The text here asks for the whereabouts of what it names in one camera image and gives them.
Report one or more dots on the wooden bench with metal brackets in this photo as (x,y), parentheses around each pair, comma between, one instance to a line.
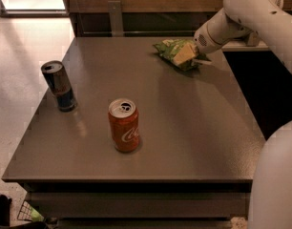
(139,17)

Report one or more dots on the wire basket with green item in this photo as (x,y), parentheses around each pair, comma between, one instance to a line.
(28,213)

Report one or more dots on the blue silver energy drink can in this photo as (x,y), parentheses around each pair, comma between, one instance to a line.
(59,83)

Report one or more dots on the grey square table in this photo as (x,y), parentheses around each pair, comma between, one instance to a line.
(145,142)

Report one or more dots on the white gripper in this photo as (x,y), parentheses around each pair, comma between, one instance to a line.
(205,41)

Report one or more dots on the green jalapeno chip bag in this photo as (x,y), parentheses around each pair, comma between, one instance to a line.
(182,53)

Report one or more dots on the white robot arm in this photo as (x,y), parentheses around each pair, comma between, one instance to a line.
(266,81)

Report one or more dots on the red coca-cola can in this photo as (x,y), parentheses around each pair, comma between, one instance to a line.
(123,118)

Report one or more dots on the black bag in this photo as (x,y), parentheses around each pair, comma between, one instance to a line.
(5,217)

